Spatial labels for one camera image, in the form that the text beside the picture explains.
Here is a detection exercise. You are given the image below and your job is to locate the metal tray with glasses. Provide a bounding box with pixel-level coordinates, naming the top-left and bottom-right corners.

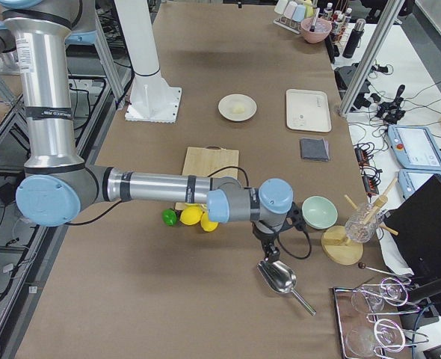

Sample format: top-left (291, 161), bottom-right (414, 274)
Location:
top-left (332, 277), bottom-right (441, 358)

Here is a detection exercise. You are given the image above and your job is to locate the whole yellow lemon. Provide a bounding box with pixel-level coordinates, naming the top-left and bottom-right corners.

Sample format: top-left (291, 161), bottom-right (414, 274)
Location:
top-left (179, 206), bottom-right (203, 226)
top-left (200, 212), bottom-right (219, 233)

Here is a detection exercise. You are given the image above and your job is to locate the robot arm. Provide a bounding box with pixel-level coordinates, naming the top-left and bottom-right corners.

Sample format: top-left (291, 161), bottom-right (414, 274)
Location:
top-left (2, 1), bottom-right (305, 263)

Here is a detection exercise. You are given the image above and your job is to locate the blue teach pendant lower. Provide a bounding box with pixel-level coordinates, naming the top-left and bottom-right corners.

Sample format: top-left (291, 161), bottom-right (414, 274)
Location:
top-left (398, 169), bottom-right (441, 200)

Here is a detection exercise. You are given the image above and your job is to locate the green lime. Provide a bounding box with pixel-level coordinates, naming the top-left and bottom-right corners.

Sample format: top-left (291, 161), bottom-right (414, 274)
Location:
top-left (161, 209), bottom-right (178, 227)

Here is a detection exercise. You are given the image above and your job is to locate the wooden cutting board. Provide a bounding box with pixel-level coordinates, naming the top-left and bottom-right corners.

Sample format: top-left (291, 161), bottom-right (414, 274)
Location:
top-left (174, 146), bottom-right (240, 211)

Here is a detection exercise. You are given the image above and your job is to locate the cream round plate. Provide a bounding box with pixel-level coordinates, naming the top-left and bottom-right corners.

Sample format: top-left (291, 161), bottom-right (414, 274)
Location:
top-left (218, 93), bottom-right (257, 122)

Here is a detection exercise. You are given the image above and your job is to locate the black monitor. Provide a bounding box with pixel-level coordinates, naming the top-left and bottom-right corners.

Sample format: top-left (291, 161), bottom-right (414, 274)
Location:
top-left (385, 174), bottom-right (441, 278)

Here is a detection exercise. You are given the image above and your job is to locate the steel scoop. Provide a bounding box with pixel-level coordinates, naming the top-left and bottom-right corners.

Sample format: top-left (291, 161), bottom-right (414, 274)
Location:
top-left (257, 260), bottom-right (316, 316)

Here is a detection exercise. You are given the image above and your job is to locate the grey folded cloth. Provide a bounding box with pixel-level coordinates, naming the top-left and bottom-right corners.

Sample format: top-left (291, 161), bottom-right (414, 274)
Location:
top-left (300, 138), bottom-right (330, 162)

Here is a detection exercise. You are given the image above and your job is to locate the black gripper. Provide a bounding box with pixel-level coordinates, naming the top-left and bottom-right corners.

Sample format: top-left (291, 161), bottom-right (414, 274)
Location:
top-left (253, 202), bottom-right (305, 263)

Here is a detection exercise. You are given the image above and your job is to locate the blue teach pendant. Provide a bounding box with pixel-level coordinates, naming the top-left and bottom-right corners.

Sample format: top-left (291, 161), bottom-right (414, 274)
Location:
top-left (387, 125), bottom-right (441, 172)
top-left (398, 169), bottom-right (441, 200)

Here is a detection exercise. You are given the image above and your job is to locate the blue teach pendant upper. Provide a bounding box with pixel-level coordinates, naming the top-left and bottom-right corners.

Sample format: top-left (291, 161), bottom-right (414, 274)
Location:
top-left (387, 125), bottom-right (441, 172)

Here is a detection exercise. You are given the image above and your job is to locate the mint green bowl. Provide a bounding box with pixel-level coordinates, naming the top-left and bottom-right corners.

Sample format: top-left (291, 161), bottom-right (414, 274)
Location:
top-left (302, 196), bottom-right (338, 230)

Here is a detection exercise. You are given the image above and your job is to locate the whole yellow lemon upper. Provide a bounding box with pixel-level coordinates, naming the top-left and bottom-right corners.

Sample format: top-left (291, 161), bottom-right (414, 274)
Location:
top-left (179, 206), bottom-right (203, 226)

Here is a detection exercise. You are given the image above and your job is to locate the pale pink cup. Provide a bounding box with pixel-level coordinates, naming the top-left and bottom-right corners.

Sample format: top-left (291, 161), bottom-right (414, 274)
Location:
top-left (283, 1), bottom-right (297, 19)

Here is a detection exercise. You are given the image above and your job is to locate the black thermos bottle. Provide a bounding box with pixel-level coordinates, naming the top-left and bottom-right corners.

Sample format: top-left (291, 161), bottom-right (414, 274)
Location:
top-left (342, 19), bottom-right (366, 58)

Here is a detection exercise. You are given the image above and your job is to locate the pale steamed bun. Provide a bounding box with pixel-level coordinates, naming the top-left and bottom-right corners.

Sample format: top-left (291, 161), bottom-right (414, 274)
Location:
top-left (231, 104), bottom-right (245, 114)

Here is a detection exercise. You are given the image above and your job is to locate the cream rectangular tray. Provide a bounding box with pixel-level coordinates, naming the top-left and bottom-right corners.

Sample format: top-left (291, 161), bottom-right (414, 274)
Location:
top-left (286, 89), bottom-right (332, 133)

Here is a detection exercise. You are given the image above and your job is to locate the whole yellow lemon lower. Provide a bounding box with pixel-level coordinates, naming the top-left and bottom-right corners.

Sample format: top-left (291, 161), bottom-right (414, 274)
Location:
top-left (200, 212), bottom-right (219, 233)

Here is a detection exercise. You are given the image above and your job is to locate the white wire cup rack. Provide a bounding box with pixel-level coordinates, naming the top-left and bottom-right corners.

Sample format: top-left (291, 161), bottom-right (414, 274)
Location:
top-left (274, 16), bottom-right (300, 34)

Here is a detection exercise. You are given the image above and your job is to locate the clear textured glass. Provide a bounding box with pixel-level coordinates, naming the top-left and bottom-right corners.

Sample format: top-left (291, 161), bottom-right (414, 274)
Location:
top-left (345, 203), bottom-right (384, 243)

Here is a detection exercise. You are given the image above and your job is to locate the aluminium frame post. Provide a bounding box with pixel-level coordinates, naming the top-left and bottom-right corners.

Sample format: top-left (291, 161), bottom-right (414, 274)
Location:
top-left (339, 0), bottom-right (404, 117)

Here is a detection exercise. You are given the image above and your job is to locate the pink bowl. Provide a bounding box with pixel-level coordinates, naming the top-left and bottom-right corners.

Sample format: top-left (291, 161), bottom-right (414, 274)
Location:
top-left (300, 18), bottom-right (332, 44)

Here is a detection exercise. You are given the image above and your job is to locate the wooden glass stand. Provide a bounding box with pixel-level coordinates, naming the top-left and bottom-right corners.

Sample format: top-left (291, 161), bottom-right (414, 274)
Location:
top-left (321, 177), bottom-right (398, 265)

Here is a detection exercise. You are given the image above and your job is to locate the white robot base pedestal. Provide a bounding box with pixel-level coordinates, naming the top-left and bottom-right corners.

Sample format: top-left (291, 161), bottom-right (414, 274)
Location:
top-left (115, 0), bottom-right (182, 123)

